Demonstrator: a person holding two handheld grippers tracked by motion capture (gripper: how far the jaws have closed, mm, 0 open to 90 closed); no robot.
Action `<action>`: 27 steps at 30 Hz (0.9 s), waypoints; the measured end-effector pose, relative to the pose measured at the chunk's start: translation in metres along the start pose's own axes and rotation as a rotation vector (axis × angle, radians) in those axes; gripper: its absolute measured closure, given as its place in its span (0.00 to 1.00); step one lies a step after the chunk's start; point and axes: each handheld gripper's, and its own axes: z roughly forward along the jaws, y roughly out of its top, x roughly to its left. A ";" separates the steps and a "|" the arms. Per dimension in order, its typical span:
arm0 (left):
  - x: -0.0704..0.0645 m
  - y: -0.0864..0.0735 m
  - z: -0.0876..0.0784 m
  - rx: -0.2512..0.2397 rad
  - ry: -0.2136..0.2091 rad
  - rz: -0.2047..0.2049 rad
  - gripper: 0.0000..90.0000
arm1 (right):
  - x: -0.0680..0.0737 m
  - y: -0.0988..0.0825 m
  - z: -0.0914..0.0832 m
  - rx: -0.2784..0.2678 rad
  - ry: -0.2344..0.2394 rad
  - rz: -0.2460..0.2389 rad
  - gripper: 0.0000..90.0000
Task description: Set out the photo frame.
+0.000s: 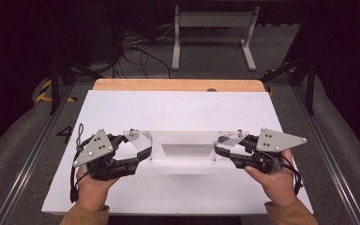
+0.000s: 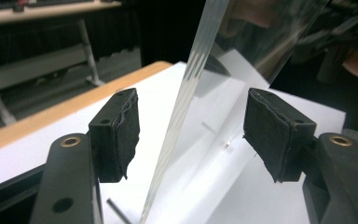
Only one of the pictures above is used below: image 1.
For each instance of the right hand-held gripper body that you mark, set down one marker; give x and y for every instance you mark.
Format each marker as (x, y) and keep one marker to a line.
(272, 142)

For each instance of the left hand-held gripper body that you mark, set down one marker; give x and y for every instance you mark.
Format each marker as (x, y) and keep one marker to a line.
(95, 148)

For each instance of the person's left hand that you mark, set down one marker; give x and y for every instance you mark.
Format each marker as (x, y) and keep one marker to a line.
(92, 190)

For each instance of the person's right hand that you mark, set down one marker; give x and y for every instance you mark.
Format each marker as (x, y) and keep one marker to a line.
(276, 186)

